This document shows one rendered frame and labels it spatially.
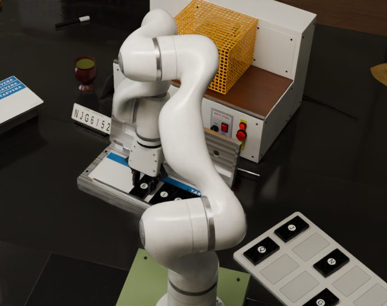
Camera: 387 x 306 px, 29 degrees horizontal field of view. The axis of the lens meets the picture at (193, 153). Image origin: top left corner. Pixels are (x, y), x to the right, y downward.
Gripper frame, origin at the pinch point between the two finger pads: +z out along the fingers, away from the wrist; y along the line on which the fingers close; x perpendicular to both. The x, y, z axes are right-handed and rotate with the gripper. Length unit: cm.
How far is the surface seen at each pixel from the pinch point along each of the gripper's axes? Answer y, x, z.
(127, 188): -4.4, -2.2, 3.1
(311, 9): 4, 121, -21
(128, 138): -12.9, 10.3, -5.2
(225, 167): 20.5, 11.4, -8.8
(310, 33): 25, 53, -40
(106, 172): -13.6, 0.1, 2.7
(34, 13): -89, 60, -8
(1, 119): -51, -5, -4
